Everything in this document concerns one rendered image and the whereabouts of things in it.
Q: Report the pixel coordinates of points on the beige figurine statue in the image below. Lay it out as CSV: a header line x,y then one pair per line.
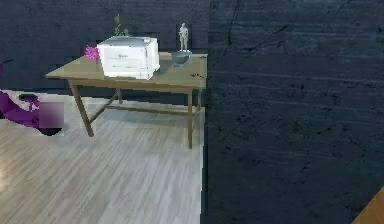
x,y
183,35

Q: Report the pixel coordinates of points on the purple scooter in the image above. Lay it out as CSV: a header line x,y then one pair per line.
x,y
20,111

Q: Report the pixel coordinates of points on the tan wooden table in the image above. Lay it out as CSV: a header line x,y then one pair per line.
x,y
173,80

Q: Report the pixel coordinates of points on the pink flower plant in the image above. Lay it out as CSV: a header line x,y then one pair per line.
x,y
92,52

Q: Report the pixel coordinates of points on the white printer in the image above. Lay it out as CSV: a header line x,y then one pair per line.
x,y
128,58

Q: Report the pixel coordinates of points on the grey bowl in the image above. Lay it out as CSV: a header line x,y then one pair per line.
x,y
181,57

